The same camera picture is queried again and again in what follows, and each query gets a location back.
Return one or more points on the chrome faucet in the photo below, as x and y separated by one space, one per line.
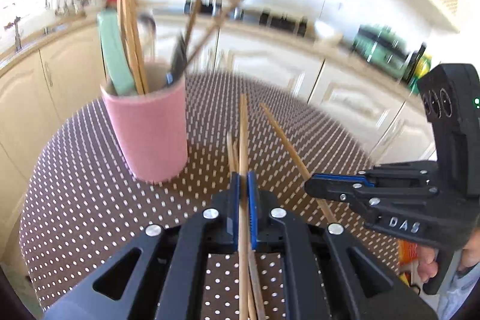
14 24

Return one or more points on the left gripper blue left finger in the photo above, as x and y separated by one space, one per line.
235 211

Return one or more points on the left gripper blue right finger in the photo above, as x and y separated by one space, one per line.
253 201

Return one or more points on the green bottle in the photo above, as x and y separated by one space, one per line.
423 66

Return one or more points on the white bowl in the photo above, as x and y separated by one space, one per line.
326 34

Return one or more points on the crossing wooden chopstick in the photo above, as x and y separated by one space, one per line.
296 159

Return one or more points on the right hand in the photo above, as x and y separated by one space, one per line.
428 267

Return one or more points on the dark metal spoon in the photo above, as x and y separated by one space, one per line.
178 61

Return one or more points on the mint green utensil case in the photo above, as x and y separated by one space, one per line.
113 53

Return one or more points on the cream lower cabinets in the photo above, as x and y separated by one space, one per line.
356 111

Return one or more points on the black gas stove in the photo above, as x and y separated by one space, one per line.
286 23

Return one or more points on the silver metal spoon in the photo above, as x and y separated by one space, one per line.
147 33

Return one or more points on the green electric grill appliance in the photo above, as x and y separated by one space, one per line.
381 48

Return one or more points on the pink utensil holder cup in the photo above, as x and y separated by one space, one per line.
151 128

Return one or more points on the brown polka dot tablecloth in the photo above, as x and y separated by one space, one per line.
83 203

